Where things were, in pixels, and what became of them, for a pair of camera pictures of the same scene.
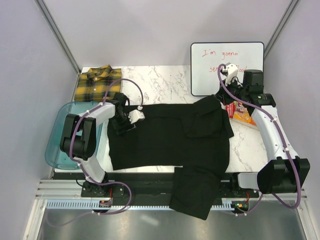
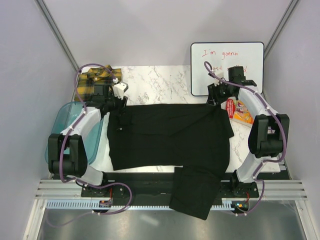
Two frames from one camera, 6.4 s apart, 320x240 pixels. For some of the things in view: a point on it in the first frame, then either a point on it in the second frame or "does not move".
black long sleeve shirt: x=192 y=138 does not move
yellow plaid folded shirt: x=92 y=86 does not move
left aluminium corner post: x=41 y=5 does not move
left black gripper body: x=120 y=122 → x=118 y=105
